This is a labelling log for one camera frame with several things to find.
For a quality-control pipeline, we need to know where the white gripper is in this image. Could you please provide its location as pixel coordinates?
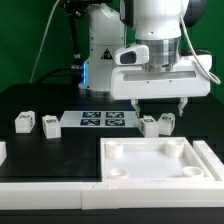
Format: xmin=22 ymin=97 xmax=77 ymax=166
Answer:
xmin=110 ymin=56 xmax=210 ymax=118

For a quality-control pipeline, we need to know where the white square tabletop tray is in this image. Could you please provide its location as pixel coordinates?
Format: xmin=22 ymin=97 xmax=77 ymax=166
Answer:
xmin=100 ymin=137 xmax=215 ymax=182

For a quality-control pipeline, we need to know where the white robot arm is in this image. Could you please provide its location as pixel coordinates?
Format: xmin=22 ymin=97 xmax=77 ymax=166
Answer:
xmin=79 ymin=0 xmax=212 ymax=117

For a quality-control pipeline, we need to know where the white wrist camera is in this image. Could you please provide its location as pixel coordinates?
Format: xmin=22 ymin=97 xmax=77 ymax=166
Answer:
xmin=114 ymin=44 xmax=149 ymax=65

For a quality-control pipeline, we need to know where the white marker base plate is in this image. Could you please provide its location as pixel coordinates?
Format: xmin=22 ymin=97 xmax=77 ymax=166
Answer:
xmin=60 ymin=111 xmax=138 ymax=128

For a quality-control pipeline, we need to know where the black cable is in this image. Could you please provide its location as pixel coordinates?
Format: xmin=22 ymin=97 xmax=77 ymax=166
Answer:
xmin=35 ymin=67 xmax=84 ymax=84

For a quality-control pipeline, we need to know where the white cable left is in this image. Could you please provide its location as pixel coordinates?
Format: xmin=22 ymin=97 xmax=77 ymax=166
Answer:
xmin=29 ymin=0 xmax=62 ymax=84

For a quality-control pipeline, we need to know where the white U-shaped fence wall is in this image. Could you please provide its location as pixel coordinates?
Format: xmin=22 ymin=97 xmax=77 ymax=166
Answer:
xmin=0 ymin=141 xmax=224 ymax=210

